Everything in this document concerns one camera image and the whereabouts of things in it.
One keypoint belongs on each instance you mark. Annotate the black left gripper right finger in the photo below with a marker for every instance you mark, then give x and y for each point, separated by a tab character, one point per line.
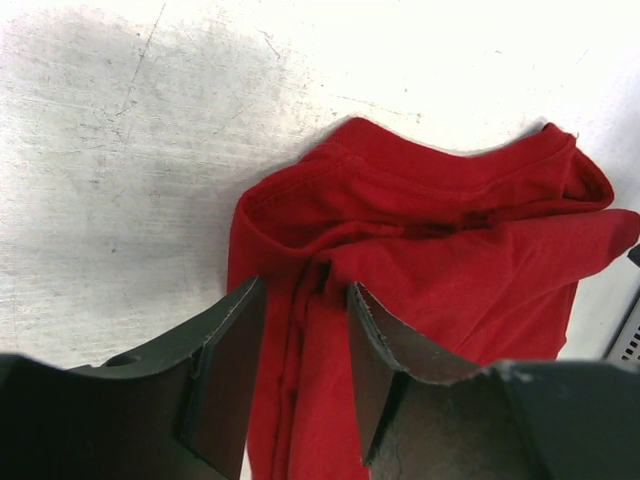
424	412

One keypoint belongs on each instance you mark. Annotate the white plastic laundry basket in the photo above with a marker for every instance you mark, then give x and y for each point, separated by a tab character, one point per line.
624	345

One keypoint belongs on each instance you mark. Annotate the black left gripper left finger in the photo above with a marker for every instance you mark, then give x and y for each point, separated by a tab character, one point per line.
175	407

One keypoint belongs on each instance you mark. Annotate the bright red t shirt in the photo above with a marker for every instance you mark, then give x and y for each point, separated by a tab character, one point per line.
481	254

